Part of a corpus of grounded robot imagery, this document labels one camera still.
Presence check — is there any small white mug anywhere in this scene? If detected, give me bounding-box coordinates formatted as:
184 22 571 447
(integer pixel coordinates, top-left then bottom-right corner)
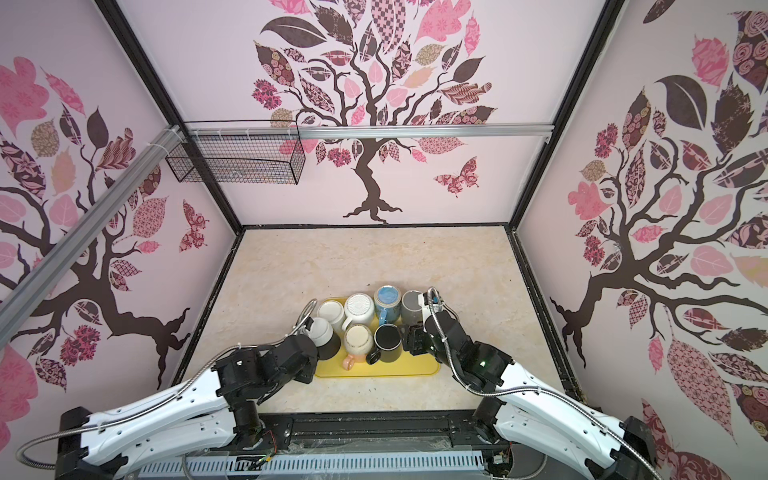
317 299 346 335

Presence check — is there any cream and peach mug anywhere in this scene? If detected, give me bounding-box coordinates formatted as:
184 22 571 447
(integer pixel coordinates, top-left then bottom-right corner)
342 324 374 371

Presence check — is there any grey mug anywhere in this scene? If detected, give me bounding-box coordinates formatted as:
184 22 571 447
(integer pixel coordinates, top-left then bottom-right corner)
400 290 424 326

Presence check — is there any black mug white rim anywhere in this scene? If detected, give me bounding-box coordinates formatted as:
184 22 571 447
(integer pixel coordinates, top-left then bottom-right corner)
366 324 403 365

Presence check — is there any light blue butterfly mug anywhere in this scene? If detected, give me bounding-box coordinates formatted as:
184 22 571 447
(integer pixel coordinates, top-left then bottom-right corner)
374 285 402 325

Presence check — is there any white ribbed mug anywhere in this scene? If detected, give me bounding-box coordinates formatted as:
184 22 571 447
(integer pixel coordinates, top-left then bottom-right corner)
342 293 375 332

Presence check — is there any yellow plastic tray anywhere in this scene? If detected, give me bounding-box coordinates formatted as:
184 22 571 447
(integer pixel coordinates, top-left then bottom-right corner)
313 296 442 379

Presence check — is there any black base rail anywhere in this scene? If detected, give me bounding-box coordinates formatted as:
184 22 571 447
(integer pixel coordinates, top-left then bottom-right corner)
245 410 510 454

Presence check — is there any white slotted cable duct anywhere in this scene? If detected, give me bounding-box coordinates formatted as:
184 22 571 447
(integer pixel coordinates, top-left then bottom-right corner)
136 451 486 480

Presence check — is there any black wire basket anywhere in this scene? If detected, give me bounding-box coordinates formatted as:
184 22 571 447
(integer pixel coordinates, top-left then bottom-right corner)
165 121 306 185

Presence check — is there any silver rail back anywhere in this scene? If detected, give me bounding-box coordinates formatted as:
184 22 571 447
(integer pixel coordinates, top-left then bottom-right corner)
187 122 554 140

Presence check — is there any silver rail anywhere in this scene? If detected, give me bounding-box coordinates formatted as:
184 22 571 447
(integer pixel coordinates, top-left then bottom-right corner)
1 126 183 345
187 122 554 140

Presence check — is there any silver rail left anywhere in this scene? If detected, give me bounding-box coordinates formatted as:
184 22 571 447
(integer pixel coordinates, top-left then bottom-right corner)
1 126 183 345

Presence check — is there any black corner frame post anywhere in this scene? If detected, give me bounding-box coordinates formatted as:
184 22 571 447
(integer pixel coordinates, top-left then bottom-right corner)
94 0 244 236

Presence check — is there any black right corner post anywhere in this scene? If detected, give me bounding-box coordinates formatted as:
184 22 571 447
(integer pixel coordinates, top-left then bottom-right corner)
507 0 626 232

